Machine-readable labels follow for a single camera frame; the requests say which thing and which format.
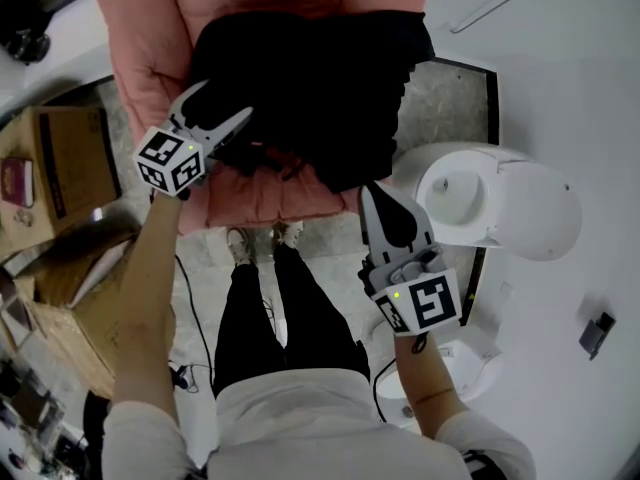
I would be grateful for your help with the white toilet with open lid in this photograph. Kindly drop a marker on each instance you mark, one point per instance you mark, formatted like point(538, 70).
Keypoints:
point(525, 203)

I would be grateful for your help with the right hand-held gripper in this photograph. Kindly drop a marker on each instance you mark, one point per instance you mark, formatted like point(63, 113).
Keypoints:
point(425, 298)

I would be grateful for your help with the pink armchair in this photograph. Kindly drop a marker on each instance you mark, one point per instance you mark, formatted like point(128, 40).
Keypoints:
point(145, 43)

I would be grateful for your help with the black camera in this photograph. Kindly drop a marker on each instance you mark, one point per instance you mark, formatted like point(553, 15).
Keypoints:
point(25, 45)

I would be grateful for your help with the person's left forearm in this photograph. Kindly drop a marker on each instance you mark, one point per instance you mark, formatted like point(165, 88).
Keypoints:
point(147, 308)

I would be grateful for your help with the black wall bracket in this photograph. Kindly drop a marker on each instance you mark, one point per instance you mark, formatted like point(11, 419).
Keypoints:
point(596, 335)

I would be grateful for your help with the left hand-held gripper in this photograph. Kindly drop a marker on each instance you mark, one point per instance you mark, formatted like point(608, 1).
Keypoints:
point(165, 163)

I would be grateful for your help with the person's white shirt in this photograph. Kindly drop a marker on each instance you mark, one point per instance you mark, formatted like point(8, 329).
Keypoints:
point(325, 428)

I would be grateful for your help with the person's black trousers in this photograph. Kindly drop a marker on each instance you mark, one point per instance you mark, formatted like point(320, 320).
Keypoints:
point(250, 328)

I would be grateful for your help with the person's right shoe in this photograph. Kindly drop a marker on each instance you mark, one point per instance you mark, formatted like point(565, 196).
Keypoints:
point(287, 233)

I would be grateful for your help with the red book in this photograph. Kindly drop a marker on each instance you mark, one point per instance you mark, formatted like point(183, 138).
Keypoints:
point(17, 183)

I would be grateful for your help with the person's right forearm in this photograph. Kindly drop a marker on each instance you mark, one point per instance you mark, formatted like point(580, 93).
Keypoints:
point(425, 388)

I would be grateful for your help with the white toilet with closed lid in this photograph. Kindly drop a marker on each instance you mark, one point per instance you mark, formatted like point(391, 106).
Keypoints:
point(470, 363)

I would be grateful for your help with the person's left shoe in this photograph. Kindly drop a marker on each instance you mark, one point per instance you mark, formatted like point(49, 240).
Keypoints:
point(239, 245)

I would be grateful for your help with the person's shoe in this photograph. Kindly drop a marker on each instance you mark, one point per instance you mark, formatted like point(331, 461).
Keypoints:
point(239, 245)
point(287, 233)

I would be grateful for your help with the film-wrapped cardboard box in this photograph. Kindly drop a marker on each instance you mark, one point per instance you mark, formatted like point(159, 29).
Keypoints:
point(95, 308)

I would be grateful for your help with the brown cardboard box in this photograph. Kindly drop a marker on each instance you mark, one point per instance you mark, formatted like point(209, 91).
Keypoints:
point(75, 168)

